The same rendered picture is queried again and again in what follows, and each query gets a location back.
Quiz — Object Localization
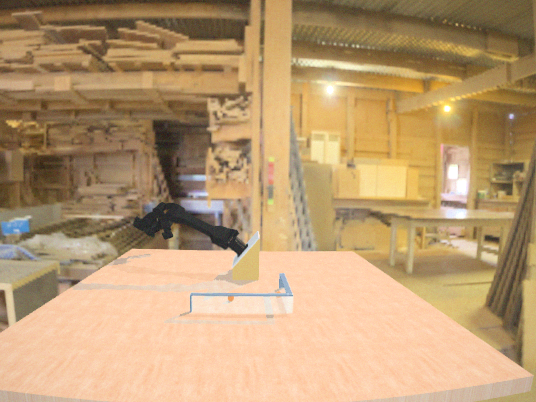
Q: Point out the low clear corner walls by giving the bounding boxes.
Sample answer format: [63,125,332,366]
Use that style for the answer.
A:
[191,296,293,314]

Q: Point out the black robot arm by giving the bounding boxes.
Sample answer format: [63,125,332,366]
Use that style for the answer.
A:
[133,202,248,257]

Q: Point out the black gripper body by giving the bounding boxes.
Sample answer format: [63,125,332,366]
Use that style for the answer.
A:
[154,215,173,240]

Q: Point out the light blue flat bar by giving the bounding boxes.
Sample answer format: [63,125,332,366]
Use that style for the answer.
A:
[190,273,293,312]

